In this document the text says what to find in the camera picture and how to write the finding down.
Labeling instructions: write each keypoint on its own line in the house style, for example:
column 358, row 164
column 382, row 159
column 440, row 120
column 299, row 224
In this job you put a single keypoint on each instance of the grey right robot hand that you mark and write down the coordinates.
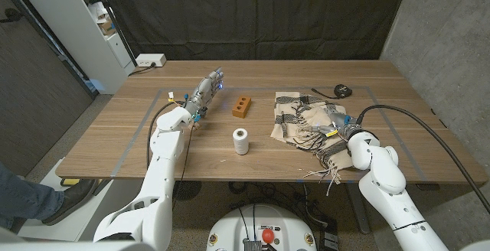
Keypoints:
column 342, row 122

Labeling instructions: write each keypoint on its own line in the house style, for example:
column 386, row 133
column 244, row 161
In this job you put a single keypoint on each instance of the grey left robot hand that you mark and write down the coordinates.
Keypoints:
column 204, row 90

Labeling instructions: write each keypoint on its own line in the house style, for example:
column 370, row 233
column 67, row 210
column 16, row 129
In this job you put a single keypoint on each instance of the beige black striped fringed scarf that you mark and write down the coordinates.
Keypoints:
column 294, row 113

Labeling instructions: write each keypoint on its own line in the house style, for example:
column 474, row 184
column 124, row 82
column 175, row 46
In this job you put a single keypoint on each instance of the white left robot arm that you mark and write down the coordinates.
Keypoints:
column 162, row 167

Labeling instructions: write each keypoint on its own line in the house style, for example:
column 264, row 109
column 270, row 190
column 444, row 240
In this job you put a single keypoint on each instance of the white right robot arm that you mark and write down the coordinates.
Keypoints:
column 383, row 178

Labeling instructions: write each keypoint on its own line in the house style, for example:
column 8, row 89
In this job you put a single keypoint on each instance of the brown block with three holes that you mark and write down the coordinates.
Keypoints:
column 241, row 107

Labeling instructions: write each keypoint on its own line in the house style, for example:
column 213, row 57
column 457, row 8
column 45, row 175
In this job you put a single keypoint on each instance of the white thread spool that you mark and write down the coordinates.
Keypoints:
column 240, row 144

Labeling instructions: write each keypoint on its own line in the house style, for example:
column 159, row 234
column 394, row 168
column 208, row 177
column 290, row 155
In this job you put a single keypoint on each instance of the small light wooden piece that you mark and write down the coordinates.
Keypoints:
column 196, row 126

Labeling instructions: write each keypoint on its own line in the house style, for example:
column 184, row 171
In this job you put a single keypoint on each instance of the white power strip box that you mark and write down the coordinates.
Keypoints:
column 151, row 60

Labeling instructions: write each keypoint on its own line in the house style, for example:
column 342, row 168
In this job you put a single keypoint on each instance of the black curtain backdrop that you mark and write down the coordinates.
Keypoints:
column 249, row 14

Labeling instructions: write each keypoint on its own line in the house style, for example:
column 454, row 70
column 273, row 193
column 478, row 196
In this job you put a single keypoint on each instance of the grey table leg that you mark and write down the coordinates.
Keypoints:
column 360, row 216

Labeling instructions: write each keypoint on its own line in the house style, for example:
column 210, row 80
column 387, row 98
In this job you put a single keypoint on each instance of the round black floor disc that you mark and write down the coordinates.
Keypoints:
column 188, row 190

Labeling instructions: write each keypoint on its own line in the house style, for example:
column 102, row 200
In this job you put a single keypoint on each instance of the black backdrop stand pole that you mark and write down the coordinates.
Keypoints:
column 116, row 25

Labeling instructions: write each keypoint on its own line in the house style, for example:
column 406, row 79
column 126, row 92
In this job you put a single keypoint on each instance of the white robot torso base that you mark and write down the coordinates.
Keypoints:
column 283, row 220

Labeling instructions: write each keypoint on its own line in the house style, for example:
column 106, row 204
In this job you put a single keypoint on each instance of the cardboard box on shelf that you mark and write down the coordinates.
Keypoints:
column 107, row 27

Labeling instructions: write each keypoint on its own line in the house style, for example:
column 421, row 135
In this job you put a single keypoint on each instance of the black floor power strip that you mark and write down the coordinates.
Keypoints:
column 329, row 239

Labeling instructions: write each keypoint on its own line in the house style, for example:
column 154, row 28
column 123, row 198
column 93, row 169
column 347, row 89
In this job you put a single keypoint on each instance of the red emergency stop button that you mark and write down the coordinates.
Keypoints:
column 268, row 235

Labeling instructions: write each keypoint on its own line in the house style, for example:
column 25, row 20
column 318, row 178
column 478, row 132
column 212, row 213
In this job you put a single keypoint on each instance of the white shelf cabinet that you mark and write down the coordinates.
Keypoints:
column 76, row 33

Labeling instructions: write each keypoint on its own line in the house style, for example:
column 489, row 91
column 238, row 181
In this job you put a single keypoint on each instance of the person's black shoe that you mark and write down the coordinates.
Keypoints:
column 72, row 201

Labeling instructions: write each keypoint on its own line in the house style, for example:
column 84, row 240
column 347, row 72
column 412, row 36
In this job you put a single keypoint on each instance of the person's leg in blue jeans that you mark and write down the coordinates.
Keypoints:
column 23, row 201

